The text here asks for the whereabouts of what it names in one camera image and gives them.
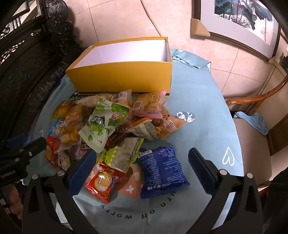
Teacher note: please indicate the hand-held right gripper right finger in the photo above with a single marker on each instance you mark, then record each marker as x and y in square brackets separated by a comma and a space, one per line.
[201, 167]

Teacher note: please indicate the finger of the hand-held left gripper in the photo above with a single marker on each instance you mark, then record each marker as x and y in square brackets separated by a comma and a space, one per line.
[36, 146]

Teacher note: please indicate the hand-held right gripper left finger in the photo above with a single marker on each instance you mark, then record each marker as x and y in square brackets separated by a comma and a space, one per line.
[82, 171]

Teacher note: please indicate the blue-edged white snack packet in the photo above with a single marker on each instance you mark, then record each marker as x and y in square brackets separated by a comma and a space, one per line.
[54, 129]

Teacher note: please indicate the brown snack packet red label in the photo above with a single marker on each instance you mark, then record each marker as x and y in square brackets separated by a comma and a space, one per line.
[172, 124]

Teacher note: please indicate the large white clear snack packet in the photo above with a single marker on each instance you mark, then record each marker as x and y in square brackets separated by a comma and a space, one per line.
[117, 96]

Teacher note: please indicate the yellow cardboard box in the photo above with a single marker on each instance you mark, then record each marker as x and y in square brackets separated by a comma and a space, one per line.
[123, 76]

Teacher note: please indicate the person's left hand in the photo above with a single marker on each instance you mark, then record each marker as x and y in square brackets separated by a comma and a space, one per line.
[14, 194]

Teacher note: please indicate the small red snack packet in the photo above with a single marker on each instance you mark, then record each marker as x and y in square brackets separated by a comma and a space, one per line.
[51, 153]

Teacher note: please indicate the purple snack packet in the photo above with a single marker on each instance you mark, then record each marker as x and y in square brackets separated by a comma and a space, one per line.
[78, 151]

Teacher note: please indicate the small clear white snack packet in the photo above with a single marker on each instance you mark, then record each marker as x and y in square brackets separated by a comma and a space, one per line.
[64, 160]

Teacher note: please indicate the red round-print snack packet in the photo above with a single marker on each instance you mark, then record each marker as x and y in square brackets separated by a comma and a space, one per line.
[103, 182]

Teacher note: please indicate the light blue printed tablecloth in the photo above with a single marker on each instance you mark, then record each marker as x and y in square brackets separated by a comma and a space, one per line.
[202, 135]

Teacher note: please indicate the clear yellow snack packet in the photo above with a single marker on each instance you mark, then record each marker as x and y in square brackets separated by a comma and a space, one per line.
[67, 136]

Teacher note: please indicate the dark blue snack packet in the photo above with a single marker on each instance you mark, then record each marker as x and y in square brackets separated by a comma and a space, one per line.
[162, 171]

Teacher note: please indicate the yellow fruit snack packet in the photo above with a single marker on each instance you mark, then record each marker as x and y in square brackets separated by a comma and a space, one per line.
[60, 111]

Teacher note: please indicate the yellow-green clear snack packet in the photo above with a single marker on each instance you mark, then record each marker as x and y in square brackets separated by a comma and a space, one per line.
[123, 153]

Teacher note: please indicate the dark brown snack packet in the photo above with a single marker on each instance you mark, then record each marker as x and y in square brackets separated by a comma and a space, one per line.
[117, 140]

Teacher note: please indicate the orange bread snack packet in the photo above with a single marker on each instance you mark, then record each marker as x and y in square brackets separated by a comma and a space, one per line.
[75, 115]

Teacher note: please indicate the wooden chair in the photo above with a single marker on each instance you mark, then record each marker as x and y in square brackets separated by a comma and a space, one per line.
[249, 146]

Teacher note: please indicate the green white snack packet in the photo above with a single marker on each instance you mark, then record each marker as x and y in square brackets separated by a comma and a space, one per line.
[101, 121]

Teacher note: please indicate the orange silver snack packet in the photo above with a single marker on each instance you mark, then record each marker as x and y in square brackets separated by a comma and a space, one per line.
[146, 130]

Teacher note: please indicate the dark carved wooden cabinet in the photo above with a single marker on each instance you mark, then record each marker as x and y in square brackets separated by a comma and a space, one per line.
[27, 78]

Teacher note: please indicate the crumpled blue cloth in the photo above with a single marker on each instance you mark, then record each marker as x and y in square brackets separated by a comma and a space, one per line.
[256, 122]

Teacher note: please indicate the clear pink-edged cracker packet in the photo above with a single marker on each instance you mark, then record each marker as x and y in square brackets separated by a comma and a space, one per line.
[148, 104]

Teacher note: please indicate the cardboard corner protector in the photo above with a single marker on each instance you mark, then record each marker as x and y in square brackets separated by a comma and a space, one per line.
[199, 28]

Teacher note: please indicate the framed lotus painting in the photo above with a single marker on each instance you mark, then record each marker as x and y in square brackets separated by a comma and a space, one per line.
[236, 13]

